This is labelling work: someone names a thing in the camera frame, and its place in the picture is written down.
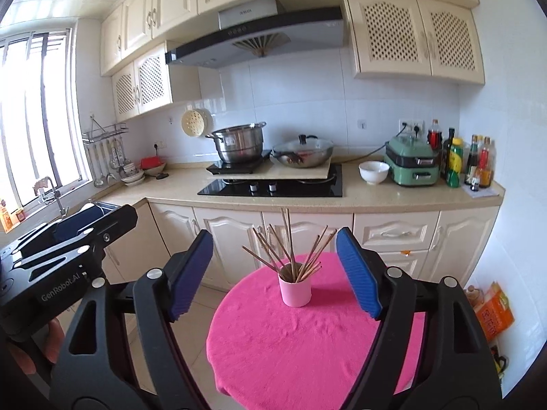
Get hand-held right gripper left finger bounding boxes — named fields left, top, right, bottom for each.
left=49, top=228, right=214, bottom=410

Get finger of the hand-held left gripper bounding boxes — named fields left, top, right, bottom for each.
left=51, top=210, right=105, bottom=242
left=14, top=205, right=139, bottom=273

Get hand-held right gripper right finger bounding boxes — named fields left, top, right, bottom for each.
left=335, top=227, right=503, bottom=410

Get bundle of wooden chopsticks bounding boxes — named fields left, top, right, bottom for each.
left=241, top=208, right=338, bottom=285

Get pink cup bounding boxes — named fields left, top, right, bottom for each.
left=278, top=262, right=312, bottom=308

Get hanging steel kitchen utensils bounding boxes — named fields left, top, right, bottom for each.
left=88, top=137, right=126, bottom=189

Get person's left hand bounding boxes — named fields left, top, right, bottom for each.
left=6, top=318, right=67, bottom=377

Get steel faucet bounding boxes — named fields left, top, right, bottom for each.
left=33, top=176, right=69, bottom=218

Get stack of white bowls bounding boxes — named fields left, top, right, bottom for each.
left=119, top=163, right=146, bottom=186

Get red container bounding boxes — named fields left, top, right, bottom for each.
left=140, top=156, right=168, bottom=177

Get pink tablecloth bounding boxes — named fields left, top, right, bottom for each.
left=206, top=252, right=428, bottom=410

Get black gas hob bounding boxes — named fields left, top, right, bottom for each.
left=197, top=163, right=344, bottom=198

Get white bowl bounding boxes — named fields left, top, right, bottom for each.
left=358, top=161, right=390, bottom=186

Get black induction cooker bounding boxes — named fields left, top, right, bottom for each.
left=206, top=149, right=274, bottom=176

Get green electric grill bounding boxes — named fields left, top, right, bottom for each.
left=383, top=134, right=442, bottom=187

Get barred window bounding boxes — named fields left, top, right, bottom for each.
left=0, top=28, right=92, bottom=210

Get steel wok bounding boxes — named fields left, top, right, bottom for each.
left=272, top=147, right=335, bottom=168

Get beige stone slab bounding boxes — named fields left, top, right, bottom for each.
left=207, top=156, right=332, bottom=180

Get steel stockpot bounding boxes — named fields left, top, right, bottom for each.
left=206, top=122, right=267, bottom=165

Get glass wok lid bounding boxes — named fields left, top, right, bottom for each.
left=271, top=134, right=335, bottom=156

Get yellow-green bottle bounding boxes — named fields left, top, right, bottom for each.
left=445, top=137, right=466, bottom=188

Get white paper sheet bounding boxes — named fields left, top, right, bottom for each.
left=461, top=181, right=501, bottom=199

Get red-label cola bottle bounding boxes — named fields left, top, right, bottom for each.
left=427, top=120, right=443, bottom=154

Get dark olive oil bottle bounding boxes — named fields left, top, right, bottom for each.
left=442, top=127, right=457, bottom=178

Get dark soy sauce bottle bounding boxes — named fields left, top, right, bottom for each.
left=465, top=134, right=480, bottom=186

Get red sauce bottle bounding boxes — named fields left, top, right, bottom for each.
left=478, top=138, right=495, bottom=189

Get grey range hood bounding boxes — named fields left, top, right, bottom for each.
left=164, top=0, right=346, bottom=69

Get steel wall rack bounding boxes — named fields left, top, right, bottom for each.
left=81, top=114, right=129, bottom=144

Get small lattice-door wall cabinet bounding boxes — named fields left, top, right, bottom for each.
left=111, top=40, right=201, bottom=122

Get large lattice-door wall cabinet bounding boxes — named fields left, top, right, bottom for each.
left=342, top=0, right=485, bottom=85

